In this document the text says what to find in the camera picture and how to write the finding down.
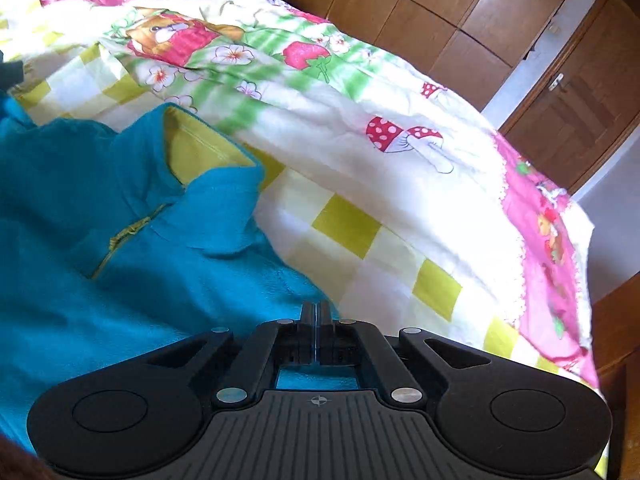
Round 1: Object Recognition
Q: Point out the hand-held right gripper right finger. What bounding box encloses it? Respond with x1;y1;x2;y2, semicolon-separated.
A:
318;301;497;407

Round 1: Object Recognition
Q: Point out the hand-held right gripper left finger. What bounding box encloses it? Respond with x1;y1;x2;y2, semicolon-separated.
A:
145;301;317;409

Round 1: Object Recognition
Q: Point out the teal fleece zip jacket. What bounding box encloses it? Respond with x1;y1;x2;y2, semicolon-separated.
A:
0;95;337;453

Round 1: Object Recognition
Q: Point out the colourful printed bed quilt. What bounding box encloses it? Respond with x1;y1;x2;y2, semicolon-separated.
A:
0;0;610;480

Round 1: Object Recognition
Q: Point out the person's brown hair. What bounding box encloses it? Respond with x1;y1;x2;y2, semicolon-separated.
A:
0;434;57;480

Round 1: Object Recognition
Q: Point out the wooden door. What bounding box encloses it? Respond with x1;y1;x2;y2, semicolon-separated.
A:
499;0;640;195

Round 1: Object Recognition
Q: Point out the wooden wardrobe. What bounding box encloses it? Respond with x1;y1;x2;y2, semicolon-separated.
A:
289;0;590;112

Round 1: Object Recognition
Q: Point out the dark cloth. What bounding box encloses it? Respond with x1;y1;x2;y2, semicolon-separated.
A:
0;59;25;97

